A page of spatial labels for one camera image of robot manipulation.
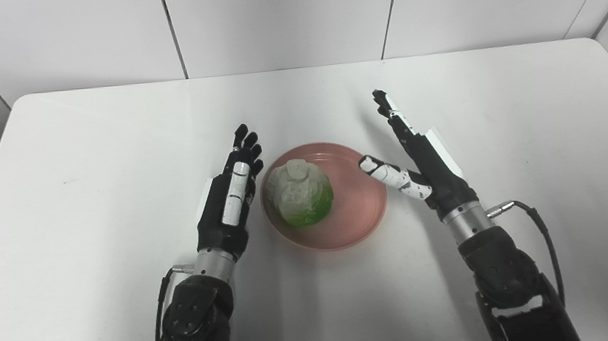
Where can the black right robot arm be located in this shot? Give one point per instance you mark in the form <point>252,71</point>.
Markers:
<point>511,278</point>

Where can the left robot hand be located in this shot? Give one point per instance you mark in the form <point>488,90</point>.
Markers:
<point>231,207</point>

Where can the pink plate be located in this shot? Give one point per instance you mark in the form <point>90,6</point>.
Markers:
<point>342,200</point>

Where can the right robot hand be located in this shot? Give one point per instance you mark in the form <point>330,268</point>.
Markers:
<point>424,171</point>

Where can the green white cabbage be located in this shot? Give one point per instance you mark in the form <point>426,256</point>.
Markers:
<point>301,192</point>

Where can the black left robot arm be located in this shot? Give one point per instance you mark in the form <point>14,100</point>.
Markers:
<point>195,320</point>

